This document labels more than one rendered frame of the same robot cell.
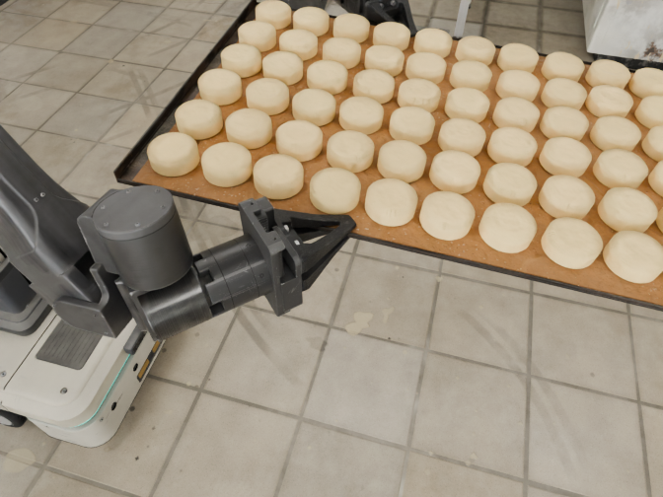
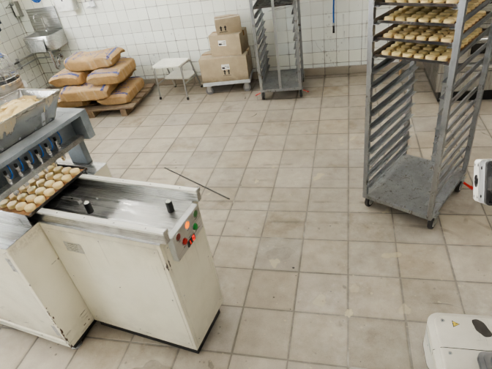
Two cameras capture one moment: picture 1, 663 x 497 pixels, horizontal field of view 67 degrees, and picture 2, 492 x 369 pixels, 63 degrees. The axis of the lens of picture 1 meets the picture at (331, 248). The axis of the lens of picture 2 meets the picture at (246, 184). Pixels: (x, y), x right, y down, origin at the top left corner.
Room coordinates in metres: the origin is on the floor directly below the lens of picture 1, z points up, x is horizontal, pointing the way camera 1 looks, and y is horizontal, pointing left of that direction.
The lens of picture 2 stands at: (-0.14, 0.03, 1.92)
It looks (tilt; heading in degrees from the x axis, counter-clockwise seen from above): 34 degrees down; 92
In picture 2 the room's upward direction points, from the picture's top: 10 degrees counter-clockwise
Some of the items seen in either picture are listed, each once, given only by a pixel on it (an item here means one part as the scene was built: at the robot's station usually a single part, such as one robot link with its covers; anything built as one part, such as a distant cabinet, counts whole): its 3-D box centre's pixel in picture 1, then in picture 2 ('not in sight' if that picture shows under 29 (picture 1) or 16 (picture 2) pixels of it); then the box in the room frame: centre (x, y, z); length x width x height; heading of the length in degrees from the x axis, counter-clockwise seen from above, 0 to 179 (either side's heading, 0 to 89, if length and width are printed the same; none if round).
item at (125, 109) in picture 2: not in sight; (105, 101); (-1.99, 5.23, 0.06); 1.20 x 0.80 x 0.11; 167
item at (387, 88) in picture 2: not in sight; (396, 80); (0.86, 2.46, 0.87); 0.64 x 0.03 x 0.03; 44
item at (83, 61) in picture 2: not in sight; (94, 59); (-1.94, 5.24, 0.62); 0.72 x 0.42 x 0.17; 171
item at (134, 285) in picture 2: not in sight; (140, 266); (-0.81, 1.57, 0.45); 0.70 x 0.34 x 0.90; 155
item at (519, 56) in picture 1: (517, 59); not in sight; (0.62, -0.25, 1.00); 0.05 x 0.05 x 0.02
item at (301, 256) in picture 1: (310, 248); not in sight; (0.30, 0.02, 0.99); 0.09 x 0.07 x 0.07; 120
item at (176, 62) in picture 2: not in sight; (177, 77); (-0.95, 5.22, 0.23); 0.45 x 0.45 x 0.46; 66
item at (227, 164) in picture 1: (227, 164); not in sight; (0.39, 0.11, 1.01); 0.05 x 0.05 x 0.02
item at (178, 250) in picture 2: not in sight; (185, 231); (-0.48, 1.41, 0.77); 0.24 x 0.04 x 0.14; 65
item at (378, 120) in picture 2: not in sight; (394, 107); (0.86, 2.46, 0.69); 0.64 x 0.03 x 0.03; 44
